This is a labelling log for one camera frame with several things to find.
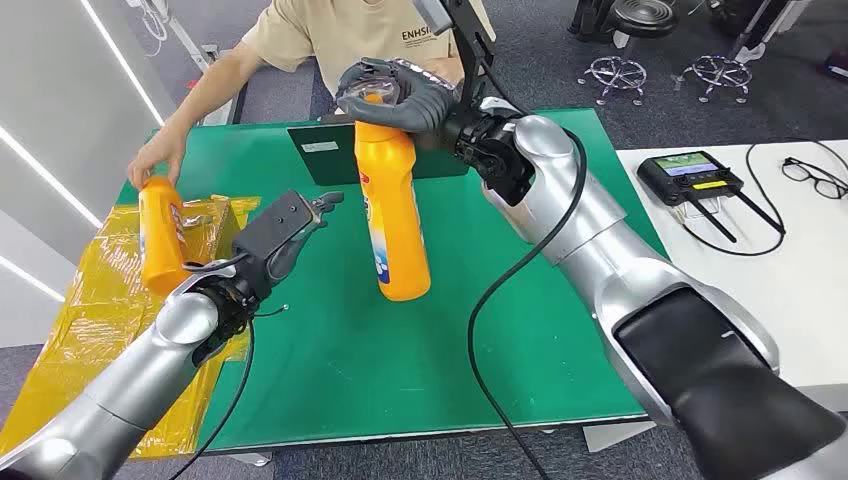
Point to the person's right hand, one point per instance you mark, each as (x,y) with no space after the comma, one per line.
(156,156)

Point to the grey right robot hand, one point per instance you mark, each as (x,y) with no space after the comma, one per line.
(424,106)

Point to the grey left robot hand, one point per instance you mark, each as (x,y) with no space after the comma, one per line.
(275,228)

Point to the orange bottle with label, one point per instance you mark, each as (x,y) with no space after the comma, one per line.
(159,245)

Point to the orange bottle with clear cap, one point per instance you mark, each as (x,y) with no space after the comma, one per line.
(392,218)

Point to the person's right forearm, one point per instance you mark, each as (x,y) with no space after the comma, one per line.
(212,83)

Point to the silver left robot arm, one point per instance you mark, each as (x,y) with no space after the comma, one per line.
(132,391)

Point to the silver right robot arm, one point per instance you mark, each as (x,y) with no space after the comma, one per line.
(583,225)

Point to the black flat panel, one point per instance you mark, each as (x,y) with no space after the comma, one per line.
(331,169)

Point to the white floor stand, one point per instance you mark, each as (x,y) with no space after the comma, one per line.
(182,33)

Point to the green table mat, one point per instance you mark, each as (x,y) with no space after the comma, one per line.
(344,371)

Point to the yellow plastic sheet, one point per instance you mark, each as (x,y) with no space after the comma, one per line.
(86,318)

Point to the chrome stool base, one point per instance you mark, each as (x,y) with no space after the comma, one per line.
(719,71)
(616,73)

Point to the black stool seat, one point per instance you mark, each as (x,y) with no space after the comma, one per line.
(639,16)

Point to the black remote controller with screen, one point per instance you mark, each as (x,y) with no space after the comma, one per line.
(689,185)

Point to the black eyeglasses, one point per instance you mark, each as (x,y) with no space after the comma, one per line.
(795,169)

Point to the white side table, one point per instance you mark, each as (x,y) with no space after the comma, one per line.
(762,298)

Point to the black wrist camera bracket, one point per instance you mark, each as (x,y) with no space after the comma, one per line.
(472,53)

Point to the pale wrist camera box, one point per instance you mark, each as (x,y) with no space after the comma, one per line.
(432,13)

